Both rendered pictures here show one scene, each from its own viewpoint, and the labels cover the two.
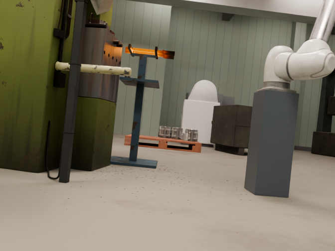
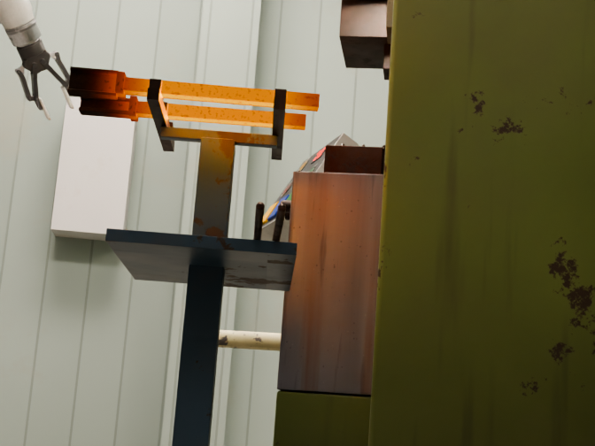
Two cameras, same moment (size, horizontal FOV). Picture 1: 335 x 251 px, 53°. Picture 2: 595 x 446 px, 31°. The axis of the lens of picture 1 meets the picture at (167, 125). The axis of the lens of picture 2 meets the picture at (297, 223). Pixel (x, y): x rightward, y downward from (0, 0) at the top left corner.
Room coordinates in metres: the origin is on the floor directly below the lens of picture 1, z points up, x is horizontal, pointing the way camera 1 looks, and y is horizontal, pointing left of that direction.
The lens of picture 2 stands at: (4.59, 0.38, 0.36)
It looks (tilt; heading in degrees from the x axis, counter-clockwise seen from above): 12 degrees up; 179
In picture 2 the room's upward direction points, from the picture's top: 4 degrees clockwise
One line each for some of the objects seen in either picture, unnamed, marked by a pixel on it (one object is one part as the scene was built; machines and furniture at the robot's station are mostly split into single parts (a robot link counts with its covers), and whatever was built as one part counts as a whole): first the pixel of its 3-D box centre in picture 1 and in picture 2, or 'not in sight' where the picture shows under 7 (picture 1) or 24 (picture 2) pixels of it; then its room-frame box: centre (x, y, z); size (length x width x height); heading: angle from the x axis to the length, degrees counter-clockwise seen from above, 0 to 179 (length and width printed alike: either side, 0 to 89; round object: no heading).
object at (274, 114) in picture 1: (270, 143); not in sight; (2.00, -0.62, 0.30); 0.20 x 0.20 x 0.60; 4
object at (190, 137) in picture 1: (163, 136); not in sight; (5.01, 0.04, 0.16); 1.11 x 0.77 x 0.31; 93
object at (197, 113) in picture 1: (199, 113); not in sight; (6.52, -0.60, 0.63); 0.73 x 0.58 x 1.26; 93
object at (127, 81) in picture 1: (140, 82); (207, 263); (2.77, 0.25, 0.67); 0.40 x 0.30 x 0.02; 0
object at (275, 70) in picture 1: (279, 65); not in sight; (1.99, -0.63, 0.77); 0.18 x 0.16 x 0.22; 39
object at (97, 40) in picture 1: (73, 65); (425, 298); (2.35, 0.70, 0.69); 0.56 x 0.38 x 0.45; 81
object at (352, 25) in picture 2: not in sight; (434, 35); (2.30, 0.70, 1.32); 0.42 x 0.20 x 0.10; 81
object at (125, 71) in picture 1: (93, 68); (302, 343); (1.91, 0.45, 0.62); 0.44 x 0.05 x 0.05; 81
